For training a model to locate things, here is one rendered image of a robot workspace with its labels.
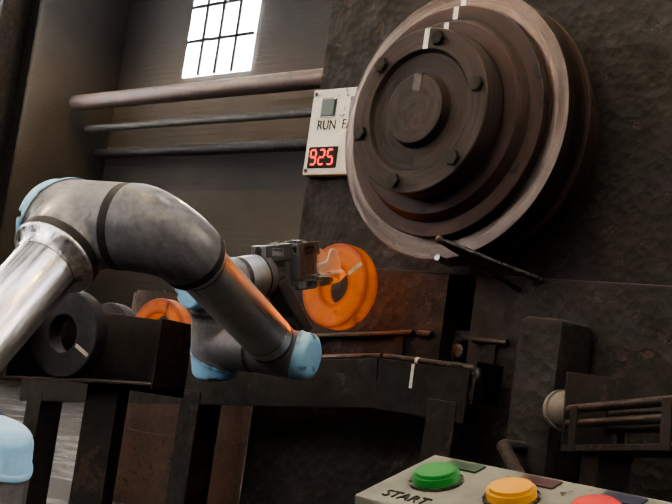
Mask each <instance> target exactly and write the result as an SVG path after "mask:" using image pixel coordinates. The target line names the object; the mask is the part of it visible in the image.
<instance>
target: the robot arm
mask: <svg viewBox="0 0 672 504"><path fill-rule="evenodd" d="M19 211H21V216H20V217H17V219H16V234H15V238H14V240H15V248H16V249H15V251H14V252H13V253H12V254H11V255H10V256H9V257H8V258H7V259H6V260H5V261H4V262H3V263H2V264H1V265H0V372H1V371H2V370H3V369H4V367H5V366H6V365H7V364H8V363H9V362H10V360H11V359H12V358H13V357H14V356H15V355H16V353H17V352H18V351H19V350H20V349H21V347H22V346H23V345H24V344H25V343H26V342H27V340H28V339H29V338H30V337H31V336H32V334H33V333H34V332H35V331H36V330H37V329H38V327H39V326H40V325H41V324H42V323H43V322H44V320H45V319H46V318H47V317H48V316H49V314H50V313H51V312H52V311H53V310H54V309H55V307H56V306H57V305H58V304H59V303H60V302H61V300H62V299H63V298H64V297H65V296H66V294H67V293H77V292H81V291H83V290H85V289H87V288H88V287H89V286H90V284H91V283H92V282H93V281H94V280H95V278H96V277H97V276H98V275H99V274H100V272H101V271H103V270H105V269H111V270H121V271H133V272H139V273H145V274H149V275H153V276H156V277H159V278H162V279H164V280H165V281H166V282H167V283H168V284H169V285H170V286H171V287H173V288H175V292H177V294H178V297H177V299H178V301H179V302H180V304H181V305H182V306H183V307H185V308H186V309H189V310H190V312H191V347H190V355H191V368H192V374H193V375H194V376H195V377H196V378H197V379H199V380H202V381H208V382H212V381H215V382H223V381H228V380H231V379H233V378H234V377H235V376H236V375H237V371H243V372H249V373H251V372H252V373H258V374H265V375H271V376H278V377H285V378H288V379H303V380H307V379H310V378H311V377H313V376H314V375H315V373H316V372H317V370H318V368H319V365H320V361H321V355H322V348H321V343H320V340H319V338H318V337H317V335H315V334H313V333H309V332H310V331H311V330H312V329H313V326H312V324H311V322H310V321H309V319H308V317H307V315H306V313H305V311H304V309H303V307H302V305H301V304H300V302H299V300H298V298H297V296H296V294H295V292H294V291H295V290H308V289H315V288H317V287H318V286H325V285H331V284H335V283H338V282H340V281H341V280H342V279H343V278H344V277H345V276H346V273H345V271H344V270H342V269H341V265H340V260H339V256H338V252H337V250H336V249H334V248H332V249H330V250H329V253H328V256H327V259H326V258H325V254H324V251H323V250H322V249H321V248H320V246H319V241H313V242H306V241H304V240H289V241H275V242H274V243H270V245H264V246H261V245H256V246H251V255H246V256H239V257H231V258H230V257H229V256H228V255H227V253H226V245H225V242H224V240H223V238H222V237H221V235H220V234H219V233H218V232H217V231H216V230H215V229H214V228H213V227H212V226H211V224H210V223H209V222H208V221H207V220H206V219H205V218H203V217H202V216H201V215H200V214H199V213H198V212H196V211H195V210H194V209H193V208H191V207H190V206H189V205H187V204H186V203H184V202H183V201H181V200H180V199H178V198H177V197H175V196H173V195H172V194H170V193H168V192H166V191H164V190H162V189H160V188H158V187H154V186H151V185H148V184H142V183H124V182H110V181H95V180H85V179H81V178H75V177H68V178H61V179H51V180H47V181H44V182H42V183H40V184H39V185H37V186H36V187H34V188H33V189H32V190H31V191H30V192H29V193H28V194H27V196H26V197H25V198H24V200H23V202H22V204H21V206H20V208H19ZM265 297H269V299H270V301H271V303H272V304H273V306H274V307H273V306H272V305H271V303H270V302H269V301H268V300H267V299H266V298H265ZM33 449H34V440H33V436H32V433H31V432H30V430H29V429H28V428H27V427H26V426H25V425H23V424H22V423H20V422H18V421H16V420H14V419H11V418H9V417H6V416H3V415H0V504H26V499H27V493H28V486H29V480H30V478H31V476H32V473H33V463H32V459H33Z"/></svg>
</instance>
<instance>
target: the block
mask: <svg viewBox="0 0 672 504"><path fill-rule="evenodd" d="M592 338H593V331H592V328H591V327H589V326H587V325H585V324H581V323H576V322H572V321H568V320H564V319H558V318H546V317H535V316H528V317H525V318H523V319H522V321H521V324H520V332H519V340H518V348H517V356H516V364H515V372H514V380H513V388H512V396H511V404H510V412H509V420H508V428H507V436H506V439H508V440H517V441H525V442H526V443H527V445H528V450H527V453H526V454H524V455H520V454H515V455H516V457H517V458H518V460H519V462H520V464H521V465H522V467H523V469H524V471H525V473H527V474H532V475H537V476H542V477H547V478H552V479H572V478H574V477H575V475H576V473H577V464H578V456H579V453H573V452H565V451H560V448H561V435H562V431H558V430H555V429H553V428H552V427H551V426H549V425H548V423H547V422H546V420H545V418H544V416H543V403H544V401H545V399H546V397H547V396H548V395H549V394H550V393H551V392H553V391H555V390H560V389H565V383H566V372H574V373H581V374H588V372H589V363H590V355H591V346H592Z"/></svg>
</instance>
